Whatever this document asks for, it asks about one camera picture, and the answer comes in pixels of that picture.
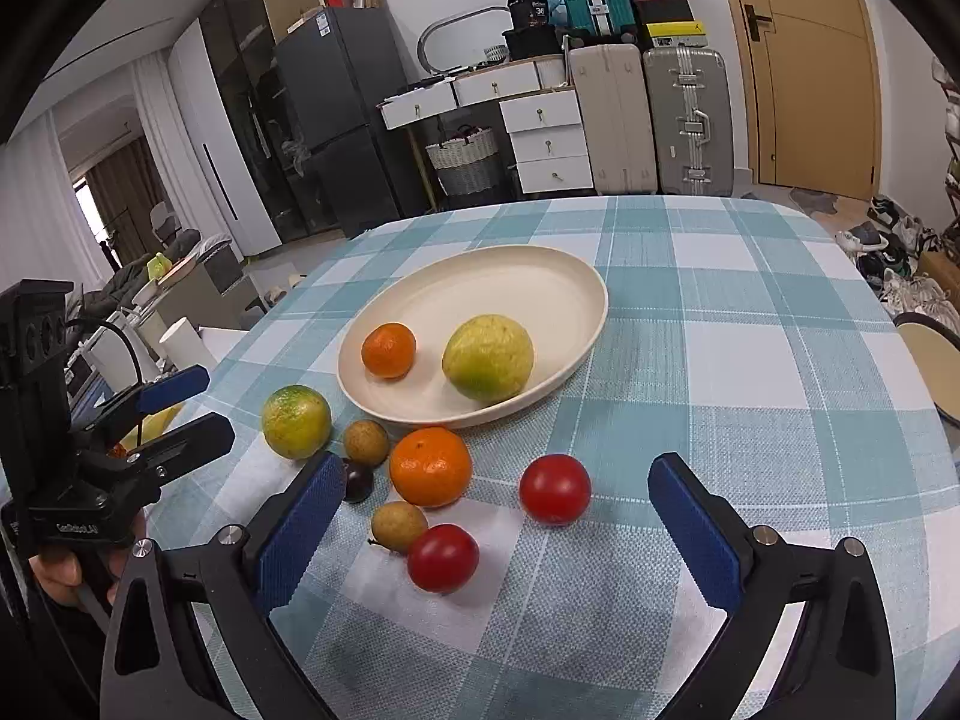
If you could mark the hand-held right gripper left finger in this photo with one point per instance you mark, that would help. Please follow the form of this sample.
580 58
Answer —
300 532

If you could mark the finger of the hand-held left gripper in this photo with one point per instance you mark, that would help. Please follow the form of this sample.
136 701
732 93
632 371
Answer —
191 441
176 386

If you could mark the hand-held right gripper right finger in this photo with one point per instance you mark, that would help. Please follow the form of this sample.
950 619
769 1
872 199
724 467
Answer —
694 532

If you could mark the dark plum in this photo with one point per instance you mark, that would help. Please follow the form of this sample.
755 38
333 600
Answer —
358 481

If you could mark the brown longan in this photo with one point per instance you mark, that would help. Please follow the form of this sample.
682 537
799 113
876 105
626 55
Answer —
366 444
399 526

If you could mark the small yellow-green guava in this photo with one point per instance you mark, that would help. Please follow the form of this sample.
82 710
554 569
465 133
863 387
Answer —
296 421

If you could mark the red tomato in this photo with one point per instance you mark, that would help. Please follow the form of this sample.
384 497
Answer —
442 559
555 489

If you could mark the large orange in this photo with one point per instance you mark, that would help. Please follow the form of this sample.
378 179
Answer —
430 466

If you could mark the cream plate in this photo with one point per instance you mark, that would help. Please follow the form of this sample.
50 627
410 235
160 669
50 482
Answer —
495 292

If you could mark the person's left hand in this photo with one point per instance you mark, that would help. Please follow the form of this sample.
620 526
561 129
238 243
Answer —
56 576

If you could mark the teal checked tablecloth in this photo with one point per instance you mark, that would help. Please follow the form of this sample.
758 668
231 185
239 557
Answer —
712 360

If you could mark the brown curtain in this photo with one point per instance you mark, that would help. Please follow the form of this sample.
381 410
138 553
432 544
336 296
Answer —
120 202

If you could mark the small orange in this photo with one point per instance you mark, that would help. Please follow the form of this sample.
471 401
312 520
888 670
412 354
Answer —
388 350

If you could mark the large yellow-green guava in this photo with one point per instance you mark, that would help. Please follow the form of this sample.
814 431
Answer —
487 358

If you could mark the white wardrobe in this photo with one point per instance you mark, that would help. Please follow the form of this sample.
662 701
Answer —
202 127

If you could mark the chair with beige seat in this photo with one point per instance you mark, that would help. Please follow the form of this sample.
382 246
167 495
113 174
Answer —
930 367

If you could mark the dark glass-door cabinet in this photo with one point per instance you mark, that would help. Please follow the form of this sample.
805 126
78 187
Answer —
247 75

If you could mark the dark grey refrigerator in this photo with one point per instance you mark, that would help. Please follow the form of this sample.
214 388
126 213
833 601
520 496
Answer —
349 105

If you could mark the pile of shoes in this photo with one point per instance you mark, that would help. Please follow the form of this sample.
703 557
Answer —
892 255

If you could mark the grey door mat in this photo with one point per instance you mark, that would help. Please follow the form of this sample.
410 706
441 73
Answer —
817 201

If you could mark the wicker basket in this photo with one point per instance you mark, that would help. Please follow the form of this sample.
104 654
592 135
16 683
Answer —
465 161

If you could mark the silver suitcase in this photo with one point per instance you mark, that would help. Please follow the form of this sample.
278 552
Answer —
686 120

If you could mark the beige suitcase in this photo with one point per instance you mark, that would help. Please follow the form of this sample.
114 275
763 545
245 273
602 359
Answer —
611 120

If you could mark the white desk with drawers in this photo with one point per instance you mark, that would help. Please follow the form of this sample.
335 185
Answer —
544 139

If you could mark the grey oval hoop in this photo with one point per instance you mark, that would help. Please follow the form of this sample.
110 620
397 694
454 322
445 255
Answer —
431 37

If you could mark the wooden door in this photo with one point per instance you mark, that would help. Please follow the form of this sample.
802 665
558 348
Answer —
810 75

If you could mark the yellow and black shoe box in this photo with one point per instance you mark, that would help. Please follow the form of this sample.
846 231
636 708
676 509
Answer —
675 34

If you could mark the black box with display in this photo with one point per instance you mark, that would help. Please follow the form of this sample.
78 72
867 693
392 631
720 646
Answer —
534 11

